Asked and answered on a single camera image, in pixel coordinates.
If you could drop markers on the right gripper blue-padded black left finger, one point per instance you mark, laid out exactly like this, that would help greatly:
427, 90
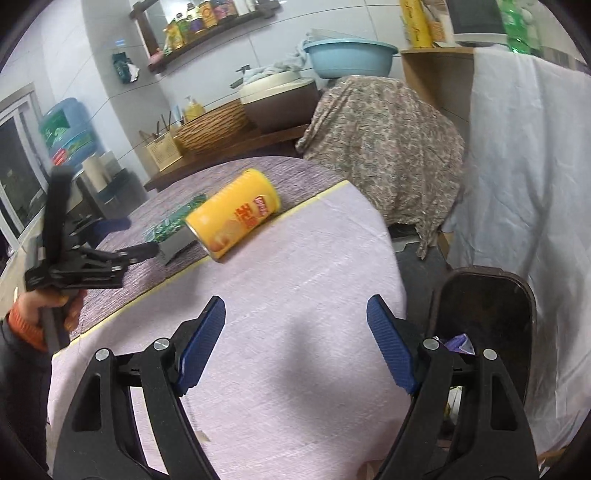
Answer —
99, 438

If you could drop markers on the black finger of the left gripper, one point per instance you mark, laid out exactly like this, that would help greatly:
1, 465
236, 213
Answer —
138, 253

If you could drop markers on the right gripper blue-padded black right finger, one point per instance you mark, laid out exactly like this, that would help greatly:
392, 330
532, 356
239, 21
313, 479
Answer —
492, 438

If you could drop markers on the purple plastic glove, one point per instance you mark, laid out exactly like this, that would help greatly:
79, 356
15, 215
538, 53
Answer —
460, 344

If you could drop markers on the black trash bin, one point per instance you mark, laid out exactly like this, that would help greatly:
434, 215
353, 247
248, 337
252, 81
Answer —
496, 309

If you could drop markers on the left hand yellow nails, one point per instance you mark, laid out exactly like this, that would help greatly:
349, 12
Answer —
30, 304

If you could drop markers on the green patterned packet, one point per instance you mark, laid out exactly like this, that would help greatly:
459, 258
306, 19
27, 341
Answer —
174, 221

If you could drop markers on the purple woven table mat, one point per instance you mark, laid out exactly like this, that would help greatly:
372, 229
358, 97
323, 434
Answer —
296, 181

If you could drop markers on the water dispenser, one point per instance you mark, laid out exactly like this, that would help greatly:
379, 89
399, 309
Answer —
122, 196

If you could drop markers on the paper towel roll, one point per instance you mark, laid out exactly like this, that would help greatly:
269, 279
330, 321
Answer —
96, 173

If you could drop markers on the chopstick holder box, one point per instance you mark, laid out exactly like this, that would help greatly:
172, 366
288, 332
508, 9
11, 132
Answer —
164, 151

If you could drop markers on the blue water jug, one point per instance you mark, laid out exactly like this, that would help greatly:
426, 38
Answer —
68, 134

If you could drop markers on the yellow chips canister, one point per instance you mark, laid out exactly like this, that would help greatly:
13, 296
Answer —
231, 214

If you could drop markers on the woven wicker basket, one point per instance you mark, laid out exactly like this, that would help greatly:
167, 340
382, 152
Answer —
212, 128

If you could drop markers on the yellow soap dispenser bottle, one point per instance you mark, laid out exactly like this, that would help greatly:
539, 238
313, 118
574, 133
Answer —
192, 110

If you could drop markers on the pink tablecloth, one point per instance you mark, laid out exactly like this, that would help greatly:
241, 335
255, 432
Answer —
296, 386

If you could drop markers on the brass faucet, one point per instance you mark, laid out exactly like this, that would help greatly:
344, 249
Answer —
238, 82

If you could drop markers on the brown rice cooker pot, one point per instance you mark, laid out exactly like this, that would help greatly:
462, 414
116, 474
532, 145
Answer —
280, 101

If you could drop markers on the white cloth cover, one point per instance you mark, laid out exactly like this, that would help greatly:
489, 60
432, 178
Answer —
525, 208

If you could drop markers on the floral cloth covered object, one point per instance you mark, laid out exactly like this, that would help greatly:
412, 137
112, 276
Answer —
402, 153

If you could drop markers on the light blue plastic basin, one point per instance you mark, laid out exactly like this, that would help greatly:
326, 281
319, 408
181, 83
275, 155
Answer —
337, 58

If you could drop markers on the yellow wrap roll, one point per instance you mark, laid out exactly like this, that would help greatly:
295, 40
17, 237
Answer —
416, 23

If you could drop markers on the green soda bottle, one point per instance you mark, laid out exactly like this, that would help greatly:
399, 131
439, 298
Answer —
520, 27

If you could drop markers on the white microwave oven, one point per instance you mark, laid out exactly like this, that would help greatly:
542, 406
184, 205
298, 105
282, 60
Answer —
476, 21

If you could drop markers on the window frame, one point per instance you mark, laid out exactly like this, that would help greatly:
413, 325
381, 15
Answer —
24, 168

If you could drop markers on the green tissue pack on wall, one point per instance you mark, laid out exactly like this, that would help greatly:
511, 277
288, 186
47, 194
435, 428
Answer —
125, 69

